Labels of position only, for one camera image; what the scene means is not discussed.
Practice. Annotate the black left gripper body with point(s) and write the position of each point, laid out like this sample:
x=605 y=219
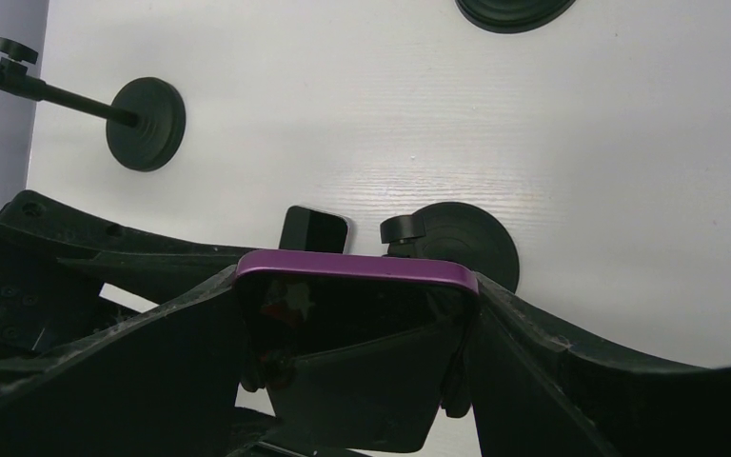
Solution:
x=44 y=305

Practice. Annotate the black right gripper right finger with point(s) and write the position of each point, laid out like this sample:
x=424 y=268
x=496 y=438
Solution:
x=540 y=386

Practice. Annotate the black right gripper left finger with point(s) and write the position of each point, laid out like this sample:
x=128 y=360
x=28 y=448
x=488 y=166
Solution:
x=163 y=383

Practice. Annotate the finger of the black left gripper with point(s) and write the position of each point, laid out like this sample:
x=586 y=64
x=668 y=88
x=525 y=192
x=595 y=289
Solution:
x=150 y=265

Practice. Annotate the purple cased phone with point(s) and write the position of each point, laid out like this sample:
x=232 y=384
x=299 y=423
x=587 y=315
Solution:
x=301 y=303

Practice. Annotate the black ball-joint phone stand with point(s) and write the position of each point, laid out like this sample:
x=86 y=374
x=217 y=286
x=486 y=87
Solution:
x=385 y=395

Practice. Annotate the black round-base phone stand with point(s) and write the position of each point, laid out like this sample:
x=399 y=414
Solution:
x=512 y=16

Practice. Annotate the silver-edged black phone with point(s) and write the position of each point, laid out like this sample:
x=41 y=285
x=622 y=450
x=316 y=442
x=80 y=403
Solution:
x=307 y=229

